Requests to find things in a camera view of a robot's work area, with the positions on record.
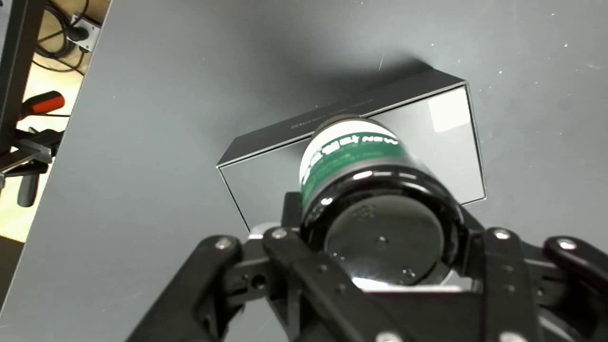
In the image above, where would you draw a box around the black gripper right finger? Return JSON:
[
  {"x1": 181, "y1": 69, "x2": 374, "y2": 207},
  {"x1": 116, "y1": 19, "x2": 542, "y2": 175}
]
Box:
[{"x1": 458, "y1": 206, "x2": 608, "y2": 342}]

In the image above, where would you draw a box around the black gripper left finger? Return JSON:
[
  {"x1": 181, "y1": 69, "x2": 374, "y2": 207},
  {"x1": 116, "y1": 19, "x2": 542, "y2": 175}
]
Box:
[{"x1": 125, "y1": 190, "x2": 407, "y2": 342}]

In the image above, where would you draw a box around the green and silver can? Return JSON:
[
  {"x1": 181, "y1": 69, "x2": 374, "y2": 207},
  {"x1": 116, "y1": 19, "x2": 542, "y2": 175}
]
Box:
[{"x1": 296, "y1": 114, "x2": 473, "y2": 287}]

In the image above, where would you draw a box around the black rectangular box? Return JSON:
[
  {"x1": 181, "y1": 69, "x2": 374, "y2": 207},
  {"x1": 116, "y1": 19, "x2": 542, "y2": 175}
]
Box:
[{"x1": 215, "y1": 65, "x2": 490, "y2": 234}]

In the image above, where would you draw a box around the grey socket box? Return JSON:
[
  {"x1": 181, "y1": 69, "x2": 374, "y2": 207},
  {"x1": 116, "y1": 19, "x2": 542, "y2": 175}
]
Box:
[{"x1": 65, "y1": 17, "x2": 103, "y2": 54}]

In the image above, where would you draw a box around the black floor cable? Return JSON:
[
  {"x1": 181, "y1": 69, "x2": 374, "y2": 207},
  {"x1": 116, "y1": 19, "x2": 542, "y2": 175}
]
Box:
[{"x1": 34, "y1": 0, "x2": 91, "y2": 76}]

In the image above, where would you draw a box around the black metal post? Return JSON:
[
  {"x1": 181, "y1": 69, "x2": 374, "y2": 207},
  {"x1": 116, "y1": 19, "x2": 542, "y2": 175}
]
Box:
[{"x1": 0, "y1": 0, "x2": 48, "y2": 154}]

